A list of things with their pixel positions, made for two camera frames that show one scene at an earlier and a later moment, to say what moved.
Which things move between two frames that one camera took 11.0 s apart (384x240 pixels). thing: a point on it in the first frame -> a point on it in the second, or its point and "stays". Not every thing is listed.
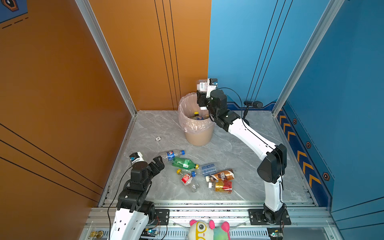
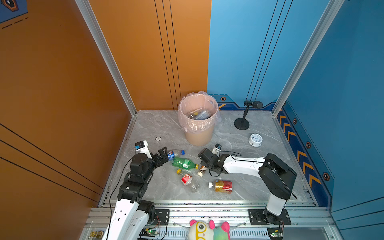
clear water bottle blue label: [208, 169] -> [202, 115]
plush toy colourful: [203, 230] stays
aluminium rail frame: [308, 222] stays
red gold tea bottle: [223, 186] stays
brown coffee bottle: [226, 175] -> [202, 171]
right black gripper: [201, 99] -> [202, 162]
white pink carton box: [202, 85] -> [192, 115]
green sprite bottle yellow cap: [184, 163] stays
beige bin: [199, 139] stays
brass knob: [98, 234] stays
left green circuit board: [149, 232] stays
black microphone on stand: [254, 104] stays
